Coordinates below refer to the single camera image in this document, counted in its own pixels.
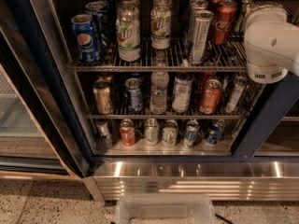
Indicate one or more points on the front blue Pepsi can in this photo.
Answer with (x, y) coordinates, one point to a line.
(85, 33)

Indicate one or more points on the clear water bottle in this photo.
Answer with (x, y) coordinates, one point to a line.
(158, 91)

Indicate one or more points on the white can bottom shelf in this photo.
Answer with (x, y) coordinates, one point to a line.
(151, 132)

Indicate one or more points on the front red Coca-Cola can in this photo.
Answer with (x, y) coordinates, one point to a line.
(221, 27)

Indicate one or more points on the front right 7UP can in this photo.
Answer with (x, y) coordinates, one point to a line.
(160, 23)

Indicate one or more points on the blue Pepsi can bottom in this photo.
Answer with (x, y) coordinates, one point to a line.
(214, 131)

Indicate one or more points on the white 7UP can bottom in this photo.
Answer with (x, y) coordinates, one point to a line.
(170, 133)

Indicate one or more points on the front left 7UP can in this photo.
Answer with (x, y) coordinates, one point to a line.
(128, 31)

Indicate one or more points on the red can shelf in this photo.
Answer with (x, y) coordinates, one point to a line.
(127, 131)
(211, 96)

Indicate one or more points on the red can middle shelf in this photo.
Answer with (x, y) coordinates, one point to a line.
(211, 96)

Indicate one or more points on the open glass fridge door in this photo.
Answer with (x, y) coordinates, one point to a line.
(43, 112)

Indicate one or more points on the silver slim can middle shelf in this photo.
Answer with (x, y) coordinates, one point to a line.
(239, 86)

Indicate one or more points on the top wire shelf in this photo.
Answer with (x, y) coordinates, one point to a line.
(228, 57)

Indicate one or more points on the clear plastic bin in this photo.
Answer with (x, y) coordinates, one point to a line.
(158, 208)

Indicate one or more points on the labelled dark bottle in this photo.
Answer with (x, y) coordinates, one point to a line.
(182, 91)

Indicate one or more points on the silver blue can bottom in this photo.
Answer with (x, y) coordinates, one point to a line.
(190, 135)

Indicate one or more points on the front silver slim can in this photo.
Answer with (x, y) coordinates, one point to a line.
(198, 35)

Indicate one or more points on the silver can bottom left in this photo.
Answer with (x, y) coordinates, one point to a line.
(105, 132)

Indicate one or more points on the stainless steel fridge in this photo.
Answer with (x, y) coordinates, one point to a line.
(271, 175)

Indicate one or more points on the red can bottom shelf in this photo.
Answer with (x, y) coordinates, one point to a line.
(127, 131)

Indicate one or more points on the wire shelf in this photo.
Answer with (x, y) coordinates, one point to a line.
(228, 57)
(192, 113)

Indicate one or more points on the blue can middle shelf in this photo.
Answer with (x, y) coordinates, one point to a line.
(133, 95)

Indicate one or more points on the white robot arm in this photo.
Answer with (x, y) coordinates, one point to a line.
(271, 44)

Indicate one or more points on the middle wire shelf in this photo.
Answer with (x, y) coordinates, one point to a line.
(192, 113)

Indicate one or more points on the front green can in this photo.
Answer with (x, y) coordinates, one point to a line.
(244, 7)

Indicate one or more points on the gold can middle shelf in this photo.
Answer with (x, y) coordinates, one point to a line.
(102, 94)

